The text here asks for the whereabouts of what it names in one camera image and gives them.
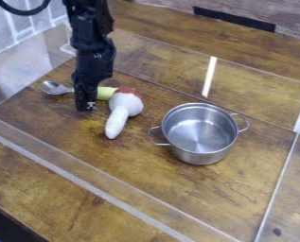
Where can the black wall baseboard strip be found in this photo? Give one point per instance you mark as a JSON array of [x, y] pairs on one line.
[[234, 19]]

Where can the stainless steel pot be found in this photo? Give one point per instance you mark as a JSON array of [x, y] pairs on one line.
[[200, 132]]

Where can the clear acrylic enclosure panel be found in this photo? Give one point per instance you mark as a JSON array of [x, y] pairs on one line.
[[80, 188]]

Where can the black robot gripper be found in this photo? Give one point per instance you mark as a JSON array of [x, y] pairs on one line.
[[91, 23]]

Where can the white red toy mushroom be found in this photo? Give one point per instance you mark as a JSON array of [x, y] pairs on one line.
[[125, 104]]

